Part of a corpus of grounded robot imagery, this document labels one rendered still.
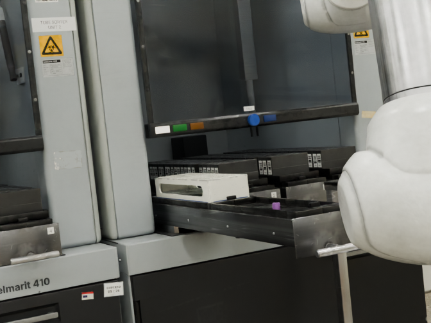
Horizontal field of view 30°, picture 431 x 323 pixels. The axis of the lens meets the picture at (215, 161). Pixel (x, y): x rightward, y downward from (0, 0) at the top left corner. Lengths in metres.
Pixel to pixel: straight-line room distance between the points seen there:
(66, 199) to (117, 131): 0.20
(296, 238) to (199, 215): 0.37
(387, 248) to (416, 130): 0.15
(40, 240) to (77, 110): 0.32
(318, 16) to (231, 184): 0.39
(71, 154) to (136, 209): 0.21
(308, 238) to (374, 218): 0.42
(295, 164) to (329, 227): 0.67
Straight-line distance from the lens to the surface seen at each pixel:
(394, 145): 1.02
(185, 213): 1.78
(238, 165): 2.00
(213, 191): 1.71
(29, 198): 1.81
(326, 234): 1.43
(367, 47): 2.26
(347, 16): 1.68
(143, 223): 1.91
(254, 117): 2.00
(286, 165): 2.07
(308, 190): 2.02
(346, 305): 1.93
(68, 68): 1.86
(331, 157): 2.15
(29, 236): 1.74
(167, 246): 1.84
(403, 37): 1.09
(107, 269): 1.79
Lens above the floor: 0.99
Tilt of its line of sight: 3 degrees down
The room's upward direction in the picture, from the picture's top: 6 degrees counter-clockwise
